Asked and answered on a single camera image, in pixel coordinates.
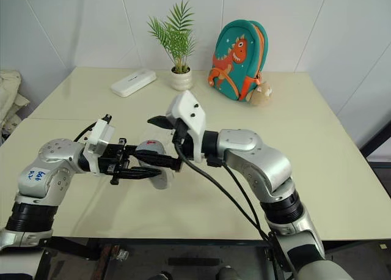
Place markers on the black table frame bar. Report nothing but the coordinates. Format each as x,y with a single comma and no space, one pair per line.
152,244

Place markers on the teal dinosaur backpack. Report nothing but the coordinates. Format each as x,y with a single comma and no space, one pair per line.
236,58

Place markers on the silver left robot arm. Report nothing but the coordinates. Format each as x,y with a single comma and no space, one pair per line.
52,167

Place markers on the white flat rectangular box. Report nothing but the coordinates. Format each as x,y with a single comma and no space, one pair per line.
133,82

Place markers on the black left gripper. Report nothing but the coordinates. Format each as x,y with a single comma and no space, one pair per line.
110,160

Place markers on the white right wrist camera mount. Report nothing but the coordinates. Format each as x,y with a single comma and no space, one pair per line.
187,115

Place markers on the white jar with red print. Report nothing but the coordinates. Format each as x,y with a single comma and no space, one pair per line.
152,147

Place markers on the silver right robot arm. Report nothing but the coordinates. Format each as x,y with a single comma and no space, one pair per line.
259,160

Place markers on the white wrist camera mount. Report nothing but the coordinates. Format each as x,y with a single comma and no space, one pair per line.
187,115
98,138

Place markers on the dark metal frame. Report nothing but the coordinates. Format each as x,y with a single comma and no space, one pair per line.
377,139

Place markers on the dark rounded shape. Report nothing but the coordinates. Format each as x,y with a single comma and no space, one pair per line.
229,273
163,276

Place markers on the green plant in white pot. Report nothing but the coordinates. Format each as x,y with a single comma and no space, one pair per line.
179,47

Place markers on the beige crumpled cloth pile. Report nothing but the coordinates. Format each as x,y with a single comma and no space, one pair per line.
10,96

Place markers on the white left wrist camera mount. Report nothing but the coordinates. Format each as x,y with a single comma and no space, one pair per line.
98,138

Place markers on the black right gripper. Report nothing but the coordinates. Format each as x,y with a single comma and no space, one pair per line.
181,137

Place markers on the beige plush toy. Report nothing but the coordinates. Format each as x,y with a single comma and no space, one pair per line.
262,94

